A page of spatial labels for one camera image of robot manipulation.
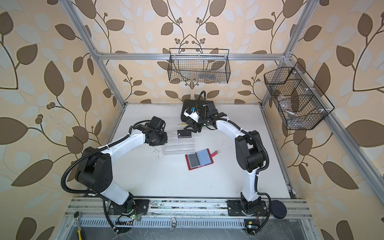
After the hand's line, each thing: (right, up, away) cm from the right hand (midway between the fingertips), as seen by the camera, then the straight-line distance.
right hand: (187, 125), depth 90 cm
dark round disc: (+47, -42, -17) cm, 65 cm away
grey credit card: (-2, -5, -1) cm, 6 cm away
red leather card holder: (+13, -21, +1) cm, 25 cm away
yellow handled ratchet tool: (-53, -43, -18) cm, 70 cm away
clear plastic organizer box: (-5, -13, 0) cm, 14 cm away
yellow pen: (-4, -1, +19) cm, 19 cm away
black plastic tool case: (-1, +16, +28) cm, 32 cm away
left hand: (-14, -9, 0) cm, 17 cm away
